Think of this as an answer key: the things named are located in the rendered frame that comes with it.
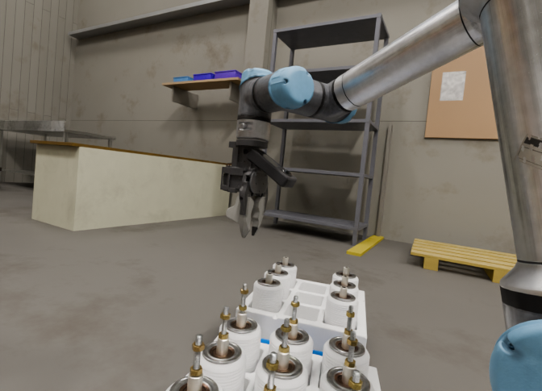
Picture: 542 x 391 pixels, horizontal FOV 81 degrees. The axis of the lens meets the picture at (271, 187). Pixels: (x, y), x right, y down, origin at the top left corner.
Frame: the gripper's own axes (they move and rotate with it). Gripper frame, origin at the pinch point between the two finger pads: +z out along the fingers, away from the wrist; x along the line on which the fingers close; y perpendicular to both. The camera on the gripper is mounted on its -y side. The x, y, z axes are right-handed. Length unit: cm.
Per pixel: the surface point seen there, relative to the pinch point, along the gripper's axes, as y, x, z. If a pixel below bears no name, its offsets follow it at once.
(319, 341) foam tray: -9.5, -26.9, 33.3
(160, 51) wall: 416, -316, -208
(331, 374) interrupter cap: -22.4, 4.4, 21.7
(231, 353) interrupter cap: -4.5, 10.3, 21.7
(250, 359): -3.7, 1.6, 27.4
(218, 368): -5.0, 14.8, 22.3
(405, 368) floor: -31, -55, 47
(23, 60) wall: 671, -223, -183
